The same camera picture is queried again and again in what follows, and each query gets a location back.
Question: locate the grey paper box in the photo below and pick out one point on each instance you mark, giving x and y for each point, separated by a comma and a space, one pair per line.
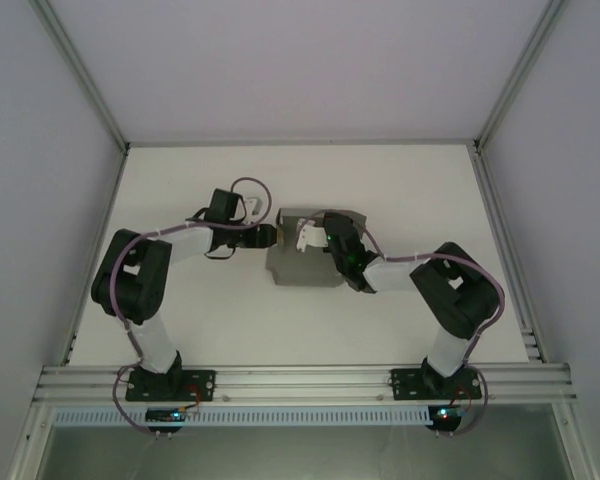
300, 265

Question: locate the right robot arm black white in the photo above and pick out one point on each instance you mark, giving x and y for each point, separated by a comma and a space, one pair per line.
455, 310

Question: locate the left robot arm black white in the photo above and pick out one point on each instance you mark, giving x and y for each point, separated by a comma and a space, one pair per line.
147, 345

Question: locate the right circuit board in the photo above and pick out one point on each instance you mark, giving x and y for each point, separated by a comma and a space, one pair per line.
447, 413

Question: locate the circuit board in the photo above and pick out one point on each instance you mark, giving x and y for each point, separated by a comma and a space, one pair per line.
447, 413
162, 415

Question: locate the grey metal lower panel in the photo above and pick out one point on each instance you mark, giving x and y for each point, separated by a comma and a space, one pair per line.
300, 452

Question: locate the left circuit board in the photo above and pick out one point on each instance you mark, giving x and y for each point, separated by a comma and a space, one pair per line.
162, 415

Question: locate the aluminium mounting rail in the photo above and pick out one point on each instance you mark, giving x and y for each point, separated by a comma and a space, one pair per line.
300, 382

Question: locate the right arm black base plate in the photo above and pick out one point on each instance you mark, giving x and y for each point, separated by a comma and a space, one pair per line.
405, 384

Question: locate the left aluminium side rail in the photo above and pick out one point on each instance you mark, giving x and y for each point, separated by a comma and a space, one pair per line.
92, 265

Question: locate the aluminium side rail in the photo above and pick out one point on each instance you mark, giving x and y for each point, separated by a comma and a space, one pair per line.
510, 260
92, 265

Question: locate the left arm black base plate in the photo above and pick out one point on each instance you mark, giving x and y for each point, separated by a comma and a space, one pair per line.
202, 385

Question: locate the right aluminium side rail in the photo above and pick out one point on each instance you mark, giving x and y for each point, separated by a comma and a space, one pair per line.
510, 260

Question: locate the left aluminium frame post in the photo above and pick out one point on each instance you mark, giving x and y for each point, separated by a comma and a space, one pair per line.
82, 75

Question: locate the aluminium frame post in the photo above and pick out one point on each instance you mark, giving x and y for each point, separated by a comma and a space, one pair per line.
520, 75
82, 75

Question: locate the right aluminium frame post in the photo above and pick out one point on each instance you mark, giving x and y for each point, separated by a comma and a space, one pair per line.
520, 75

